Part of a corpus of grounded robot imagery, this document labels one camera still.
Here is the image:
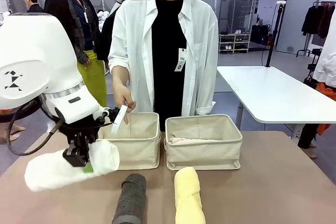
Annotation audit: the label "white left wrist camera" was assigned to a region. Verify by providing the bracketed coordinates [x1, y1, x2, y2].
[111, 104, 129, 134]

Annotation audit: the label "pink towel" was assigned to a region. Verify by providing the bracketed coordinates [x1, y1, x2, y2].
[168, 136, 224, 145]

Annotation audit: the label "person's right forearm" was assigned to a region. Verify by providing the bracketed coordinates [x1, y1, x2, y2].
[110, 65, 131, 91]

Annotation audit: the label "grey towel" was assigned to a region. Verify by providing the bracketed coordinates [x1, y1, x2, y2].
[112, 173, 148, 224]

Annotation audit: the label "clothes rack with dark garments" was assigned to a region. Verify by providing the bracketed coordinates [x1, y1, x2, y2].
[301, 1, 336, 39]

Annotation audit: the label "black case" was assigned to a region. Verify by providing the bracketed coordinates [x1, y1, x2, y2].
[250, 24, 271, 44]

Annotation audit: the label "white towel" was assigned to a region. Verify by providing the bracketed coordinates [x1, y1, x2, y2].
[24, 139, 121, 193]

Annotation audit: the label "person in white shirt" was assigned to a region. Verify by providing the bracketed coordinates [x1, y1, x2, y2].
[107, 0, 219, 132]

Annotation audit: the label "mannequin feet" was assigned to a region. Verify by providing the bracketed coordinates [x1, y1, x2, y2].
[0, 122, 26, 144]

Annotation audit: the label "person's right hand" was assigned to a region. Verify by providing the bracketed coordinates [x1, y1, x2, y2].
[114, 86, 138, 125]

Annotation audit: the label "yellow towel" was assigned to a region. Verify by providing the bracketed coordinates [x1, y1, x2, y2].
[174, 166, 206, 224]

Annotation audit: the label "beige fabric basket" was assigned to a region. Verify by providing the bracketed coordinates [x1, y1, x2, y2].
[164, 114, 242, 171]
[96, 112, 161, 171]

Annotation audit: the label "black camera tripod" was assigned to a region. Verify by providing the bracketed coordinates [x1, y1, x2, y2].
[265, 1, 287, 68]

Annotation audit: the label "white shoe rack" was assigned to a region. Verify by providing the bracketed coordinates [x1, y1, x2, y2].
[218, 33, 251, 55]

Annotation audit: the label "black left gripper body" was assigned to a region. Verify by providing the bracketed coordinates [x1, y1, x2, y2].
[59, 114, 106, 146]

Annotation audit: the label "black stool cart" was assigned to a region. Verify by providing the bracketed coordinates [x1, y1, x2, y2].
[296, 48, 323, 78]

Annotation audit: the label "person in yellow apron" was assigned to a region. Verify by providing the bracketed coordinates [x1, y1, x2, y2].
[44, 0, 108, 108]

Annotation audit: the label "figure in white coat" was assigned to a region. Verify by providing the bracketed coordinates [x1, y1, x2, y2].
[297, 11, 336, 159]

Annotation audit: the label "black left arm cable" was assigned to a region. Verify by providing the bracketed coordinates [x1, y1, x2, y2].
[6, 97, 64, 156]

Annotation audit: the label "white paper name tag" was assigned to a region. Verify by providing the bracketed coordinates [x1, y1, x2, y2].
[174, 48, 187, 73]

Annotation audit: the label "man in black cap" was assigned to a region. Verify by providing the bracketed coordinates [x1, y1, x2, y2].
[19, 0, 45, 14]

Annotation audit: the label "large white table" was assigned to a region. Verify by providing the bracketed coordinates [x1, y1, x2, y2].
[216, 65, 336, 125]

